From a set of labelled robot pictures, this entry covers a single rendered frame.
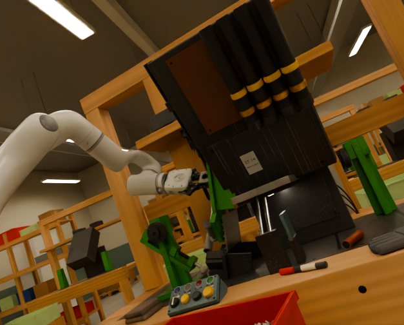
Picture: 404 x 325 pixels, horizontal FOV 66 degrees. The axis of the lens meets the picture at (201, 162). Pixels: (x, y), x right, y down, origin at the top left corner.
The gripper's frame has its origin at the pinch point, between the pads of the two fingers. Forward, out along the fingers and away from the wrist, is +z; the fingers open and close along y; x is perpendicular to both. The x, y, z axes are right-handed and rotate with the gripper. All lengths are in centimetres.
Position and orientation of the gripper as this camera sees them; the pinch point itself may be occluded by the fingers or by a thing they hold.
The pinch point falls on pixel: (205, 180)
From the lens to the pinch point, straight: 117.5
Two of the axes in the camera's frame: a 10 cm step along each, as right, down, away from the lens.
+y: 1.7, -7.0, 6.9
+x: 2.7, 7.1, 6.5
